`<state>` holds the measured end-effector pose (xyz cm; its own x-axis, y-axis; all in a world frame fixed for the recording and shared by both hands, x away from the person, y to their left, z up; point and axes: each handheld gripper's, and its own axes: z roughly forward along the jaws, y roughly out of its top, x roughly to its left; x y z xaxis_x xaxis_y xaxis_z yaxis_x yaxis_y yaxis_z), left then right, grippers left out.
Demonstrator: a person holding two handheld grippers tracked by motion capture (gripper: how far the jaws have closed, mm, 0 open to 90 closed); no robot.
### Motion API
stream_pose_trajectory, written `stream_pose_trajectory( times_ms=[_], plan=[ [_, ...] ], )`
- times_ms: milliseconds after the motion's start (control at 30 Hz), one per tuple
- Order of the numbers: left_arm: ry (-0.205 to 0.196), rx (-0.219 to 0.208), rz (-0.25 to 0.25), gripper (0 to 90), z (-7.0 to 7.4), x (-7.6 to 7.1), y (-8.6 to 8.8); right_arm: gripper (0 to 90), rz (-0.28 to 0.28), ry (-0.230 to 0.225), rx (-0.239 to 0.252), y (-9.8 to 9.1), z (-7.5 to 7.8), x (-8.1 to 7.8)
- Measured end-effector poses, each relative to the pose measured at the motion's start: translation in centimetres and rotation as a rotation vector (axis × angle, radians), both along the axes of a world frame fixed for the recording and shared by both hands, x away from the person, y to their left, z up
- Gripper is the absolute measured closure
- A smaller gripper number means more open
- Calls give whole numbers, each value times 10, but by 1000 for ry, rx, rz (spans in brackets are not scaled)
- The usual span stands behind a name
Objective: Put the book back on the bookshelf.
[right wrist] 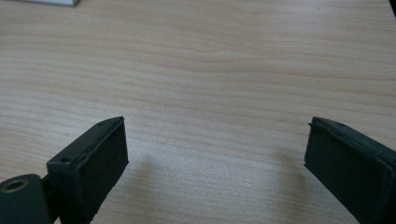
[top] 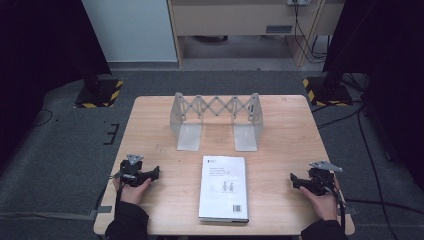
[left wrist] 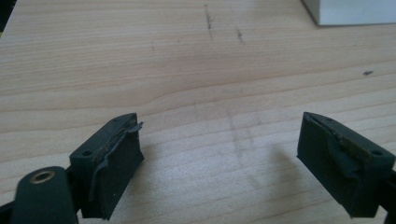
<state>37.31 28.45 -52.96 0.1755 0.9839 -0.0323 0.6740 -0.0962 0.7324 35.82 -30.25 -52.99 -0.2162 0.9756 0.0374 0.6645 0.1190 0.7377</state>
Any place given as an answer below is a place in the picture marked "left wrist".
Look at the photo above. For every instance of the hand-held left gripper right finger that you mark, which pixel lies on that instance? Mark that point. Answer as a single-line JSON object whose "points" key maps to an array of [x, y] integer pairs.
{"points": [[345, 174]]}

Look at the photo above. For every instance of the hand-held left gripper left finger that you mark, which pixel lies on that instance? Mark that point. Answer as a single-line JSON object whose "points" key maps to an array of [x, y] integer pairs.
{"points": [[112, 165]]}

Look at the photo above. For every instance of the white thick book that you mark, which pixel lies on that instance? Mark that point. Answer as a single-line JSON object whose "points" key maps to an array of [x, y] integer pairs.
{"points": [[355, 11]]}

